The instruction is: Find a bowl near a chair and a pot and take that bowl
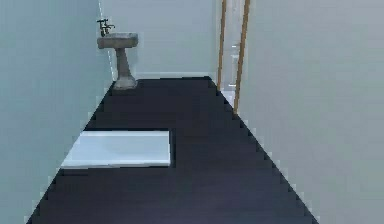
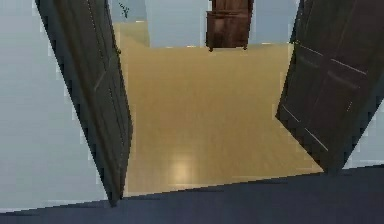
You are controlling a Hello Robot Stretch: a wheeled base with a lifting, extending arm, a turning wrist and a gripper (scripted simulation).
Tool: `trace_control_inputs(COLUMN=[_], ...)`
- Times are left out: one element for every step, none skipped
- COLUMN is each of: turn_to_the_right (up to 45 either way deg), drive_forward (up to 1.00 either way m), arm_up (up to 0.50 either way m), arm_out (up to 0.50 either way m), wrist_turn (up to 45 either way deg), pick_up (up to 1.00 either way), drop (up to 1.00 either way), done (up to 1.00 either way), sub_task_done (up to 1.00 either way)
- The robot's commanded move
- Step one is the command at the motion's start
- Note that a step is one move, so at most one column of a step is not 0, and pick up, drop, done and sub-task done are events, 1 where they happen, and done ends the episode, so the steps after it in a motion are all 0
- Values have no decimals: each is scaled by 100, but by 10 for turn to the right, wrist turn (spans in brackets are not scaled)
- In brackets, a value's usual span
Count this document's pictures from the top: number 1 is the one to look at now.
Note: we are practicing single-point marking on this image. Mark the grey pedestal sink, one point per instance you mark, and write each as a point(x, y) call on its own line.
point(122, 60)

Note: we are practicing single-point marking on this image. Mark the wooden door frame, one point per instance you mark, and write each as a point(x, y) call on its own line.
point(240, 56)

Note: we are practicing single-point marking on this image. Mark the white flat floor block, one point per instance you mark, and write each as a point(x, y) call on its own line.
point(120, 148)

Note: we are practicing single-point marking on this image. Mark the black sink tap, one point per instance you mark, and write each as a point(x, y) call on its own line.
point(104, 26)

